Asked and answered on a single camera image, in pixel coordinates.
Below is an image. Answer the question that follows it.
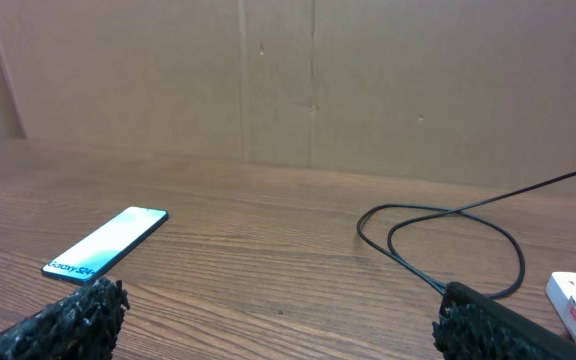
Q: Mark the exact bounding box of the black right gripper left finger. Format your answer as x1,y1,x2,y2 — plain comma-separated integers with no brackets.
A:
0,277,130,360

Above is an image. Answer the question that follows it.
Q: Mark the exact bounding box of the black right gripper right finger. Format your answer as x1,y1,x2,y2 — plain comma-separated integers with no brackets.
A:
432,282,576,360

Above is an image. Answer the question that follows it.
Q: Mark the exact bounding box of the Galaxy S24 smartphone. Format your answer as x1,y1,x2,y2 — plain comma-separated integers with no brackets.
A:
41,206,169,286

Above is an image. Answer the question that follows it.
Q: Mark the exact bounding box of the black charging cable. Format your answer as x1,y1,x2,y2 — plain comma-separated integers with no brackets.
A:
356,165,576,300

